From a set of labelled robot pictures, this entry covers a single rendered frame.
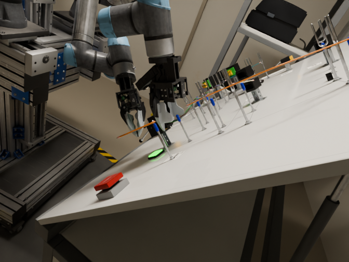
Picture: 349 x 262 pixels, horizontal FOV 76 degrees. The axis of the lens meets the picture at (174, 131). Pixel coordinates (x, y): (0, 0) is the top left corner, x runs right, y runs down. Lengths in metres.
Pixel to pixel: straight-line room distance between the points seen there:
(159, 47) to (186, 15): 2.47
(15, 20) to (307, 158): 1.07
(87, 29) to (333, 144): 0.84
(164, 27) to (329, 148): 0.44
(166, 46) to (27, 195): 1.29
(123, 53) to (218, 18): 2.24
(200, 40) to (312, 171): 2.80
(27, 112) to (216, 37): 2.20
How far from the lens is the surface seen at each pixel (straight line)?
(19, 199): 1.62
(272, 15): 1.57
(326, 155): 0.31
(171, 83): 0.59
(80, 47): 0.93
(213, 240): 0.97
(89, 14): 0.97
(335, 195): 0.50
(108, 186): 0.52
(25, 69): 1.09
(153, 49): 0.60
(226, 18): 2.97
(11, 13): 1.13
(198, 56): 3.05
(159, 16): 0.59
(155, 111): 0.64
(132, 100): 0.76
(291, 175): 0.30
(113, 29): 0.65
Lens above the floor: 1.53
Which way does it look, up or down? 32 degrees down
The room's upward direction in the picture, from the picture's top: 24 degrees clockwise
